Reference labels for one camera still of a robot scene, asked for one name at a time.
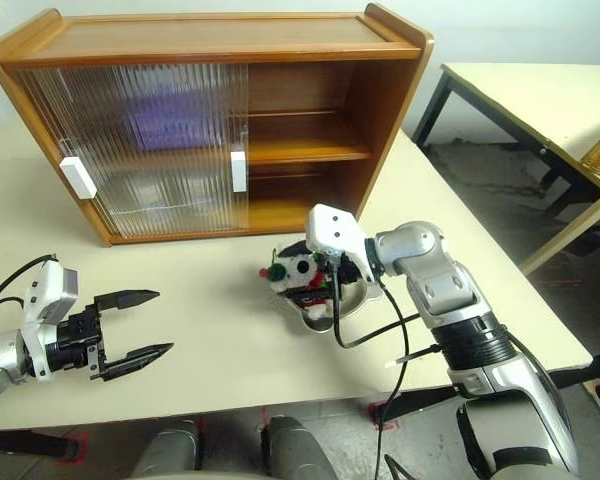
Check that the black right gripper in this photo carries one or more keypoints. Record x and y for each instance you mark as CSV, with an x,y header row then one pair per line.
x,y
347,270

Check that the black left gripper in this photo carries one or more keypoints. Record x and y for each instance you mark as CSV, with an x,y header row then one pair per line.
x,y
75,340

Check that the white plush dog toy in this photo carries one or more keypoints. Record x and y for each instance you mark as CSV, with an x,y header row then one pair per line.
x,y
292,275

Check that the purple tissue pack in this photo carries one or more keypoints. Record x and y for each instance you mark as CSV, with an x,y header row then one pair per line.
x,y
175,125

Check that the ribbed clear sliding door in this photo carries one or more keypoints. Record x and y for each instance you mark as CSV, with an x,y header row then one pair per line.
x,y
55,110
220,90

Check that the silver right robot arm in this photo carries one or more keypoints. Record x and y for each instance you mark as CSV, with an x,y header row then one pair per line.
x,y
445,290

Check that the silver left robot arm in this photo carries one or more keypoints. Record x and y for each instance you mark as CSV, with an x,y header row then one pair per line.
x,y
0,355

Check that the wooden cabinet with shelf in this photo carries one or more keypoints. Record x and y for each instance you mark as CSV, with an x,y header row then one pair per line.
x,y
205,35

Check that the silver metal bowl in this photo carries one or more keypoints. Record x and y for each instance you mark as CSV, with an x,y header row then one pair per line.
x,y
360,295

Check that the dark grey rounded shape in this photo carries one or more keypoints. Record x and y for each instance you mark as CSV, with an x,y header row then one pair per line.
x,y
167,447
295,450

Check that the black table leg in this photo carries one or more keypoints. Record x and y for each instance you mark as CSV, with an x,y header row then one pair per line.
x,y
25,442
585,370
420,402

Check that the pale wooden board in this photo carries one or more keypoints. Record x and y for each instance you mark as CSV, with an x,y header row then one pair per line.
x,y
570,232

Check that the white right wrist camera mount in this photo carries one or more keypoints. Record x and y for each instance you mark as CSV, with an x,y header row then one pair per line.
x,y
332,225

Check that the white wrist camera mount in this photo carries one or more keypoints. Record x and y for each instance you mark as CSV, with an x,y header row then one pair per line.
x,y
45,300
332,225

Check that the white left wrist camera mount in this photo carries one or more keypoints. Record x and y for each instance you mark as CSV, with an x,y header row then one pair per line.
x,y
45,300

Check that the cream side table black frame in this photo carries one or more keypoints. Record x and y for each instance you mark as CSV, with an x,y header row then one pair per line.
x,y
530,100

